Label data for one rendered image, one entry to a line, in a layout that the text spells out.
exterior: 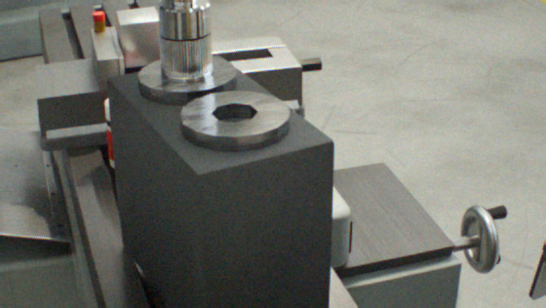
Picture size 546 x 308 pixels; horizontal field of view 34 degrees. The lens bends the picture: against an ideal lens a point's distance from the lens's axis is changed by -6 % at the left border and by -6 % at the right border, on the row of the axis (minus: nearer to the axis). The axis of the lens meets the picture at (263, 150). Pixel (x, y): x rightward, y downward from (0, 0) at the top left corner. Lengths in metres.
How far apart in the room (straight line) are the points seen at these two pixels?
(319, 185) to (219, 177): 0.09
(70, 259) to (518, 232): 1.83
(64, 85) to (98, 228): 0.26
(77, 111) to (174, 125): 0.41
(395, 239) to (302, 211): 0.60
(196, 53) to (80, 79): 0.41
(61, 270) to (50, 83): 0.24
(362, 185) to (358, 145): 1.73
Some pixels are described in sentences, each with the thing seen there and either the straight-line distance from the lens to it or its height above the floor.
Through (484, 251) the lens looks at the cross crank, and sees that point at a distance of 1.54.
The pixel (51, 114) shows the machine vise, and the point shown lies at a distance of 1.18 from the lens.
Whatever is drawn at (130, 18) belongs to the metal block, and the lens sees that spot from 1.20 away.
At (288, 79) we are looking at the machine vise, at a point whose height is 0.97.
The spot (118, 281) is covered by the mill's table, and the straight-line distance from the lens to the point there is 0.92.
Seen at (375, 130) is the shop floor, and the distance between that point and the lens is 3.33.
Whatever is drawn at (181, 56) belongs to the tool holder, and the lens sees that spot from 0.82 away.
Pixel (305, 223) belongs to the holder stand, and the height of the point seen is 1.04.
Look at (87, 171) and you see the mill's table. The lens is 1.12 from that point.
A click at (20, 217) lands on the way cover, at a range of 1.16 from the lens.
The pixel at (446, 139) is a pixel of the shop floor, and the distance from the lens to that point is 3.29.
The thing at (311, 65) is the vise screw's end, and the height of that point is 0.97.
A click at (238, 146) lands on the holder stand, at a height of 1.11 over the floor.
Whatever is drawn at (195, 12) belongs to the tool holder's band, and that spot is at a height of 1.18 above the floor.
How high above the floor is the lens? 1.44
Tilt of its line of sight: 27 degrees down
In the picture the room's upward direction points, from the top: 1 degrees counter-clockwise
